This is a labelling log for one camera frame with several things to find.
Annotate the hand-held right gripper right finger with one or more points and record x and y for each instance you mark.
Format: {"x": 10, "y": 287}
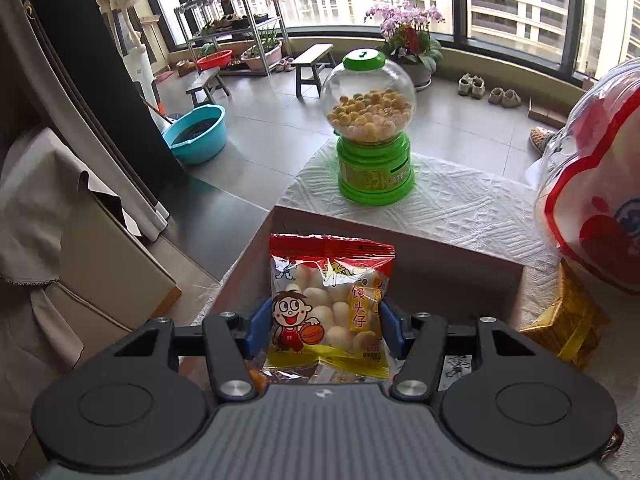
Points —
{"x": 392, "y": 330}

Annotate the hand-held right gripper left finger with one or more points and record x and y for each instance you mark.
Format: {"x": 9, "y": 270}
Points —
{"x": 257, "y": 330}

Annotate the red cartoon bun snack packet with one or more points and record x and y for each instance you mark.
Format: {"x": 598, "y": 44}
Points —
{"x": 325, "y": 310}

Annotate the pink cardboard box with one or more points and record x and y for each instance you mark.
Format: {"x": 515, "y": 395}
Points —
{"x": 450, "y": 260}

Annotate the yellow snack packet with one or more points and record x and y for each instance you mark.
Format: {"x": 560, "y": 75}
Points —
{"x": 565, "y": 315}

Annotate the blue plastic basin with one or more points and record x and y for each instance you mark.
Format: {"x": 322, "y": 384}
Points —
{"x": 197, "y": 135}

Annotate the green candy dispenser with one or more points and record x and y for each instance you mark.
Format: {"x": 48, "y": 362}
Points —
{"x": 372, "y": 125}

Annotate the rabbit face snack bag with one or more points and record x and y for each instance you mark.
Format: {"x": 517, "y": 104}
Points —
{"x": 595, "y": 200}

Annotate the patterned slipper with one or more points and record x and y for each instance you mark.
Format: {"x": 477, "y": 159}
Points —
{"x": 541, "y": 139}

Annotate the grey cloth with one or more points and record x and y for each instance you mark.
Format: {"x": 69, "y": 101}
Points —
{"x": 45, "y": 200}

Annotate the small dark wooden bench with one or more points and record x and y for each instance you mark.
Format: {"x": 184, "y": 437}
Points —
{"x": 207, "y": 85}

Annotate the tan shoe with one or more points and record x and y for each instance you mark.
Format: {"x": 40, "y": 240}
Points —
{"x": 512, "y": 99}
{"x": 496, "y": 96}

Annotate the beige shoe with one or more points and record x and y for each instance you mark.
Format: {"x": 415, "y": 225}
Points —
{"x": 465, "y": 85}
{"x": 478, "y": 88}

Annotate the pink slipper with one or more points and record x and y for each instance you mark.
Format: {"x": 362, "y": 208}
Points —
{"x": 278, "y": 66}
{"x": 290, "y": 63}

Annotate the flat cardboard piece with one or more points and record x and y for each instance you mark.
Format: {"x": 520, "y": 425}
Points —
{"x": 547, "y": 112}

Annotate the white plant pot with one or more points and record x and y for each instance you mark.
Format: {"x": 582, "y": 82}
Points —
{"x": 262, "y": 57}

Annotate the red plastic basin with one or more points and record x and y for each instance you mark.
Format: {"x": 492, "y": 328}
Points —
{"x": 214, "y": 60}

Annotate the white standing appliance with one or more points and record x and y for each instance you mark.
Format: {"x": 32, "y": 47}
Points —
{"x": 142, "y": 75}

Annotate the pink potted orchid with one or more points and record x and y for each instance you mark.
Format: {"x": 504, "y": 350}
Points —
{"x": 407, "y": 40}

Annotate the metal plant rack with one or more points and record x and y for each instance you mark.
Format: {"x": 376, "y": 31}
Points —
{"x": 235, "y": 15}

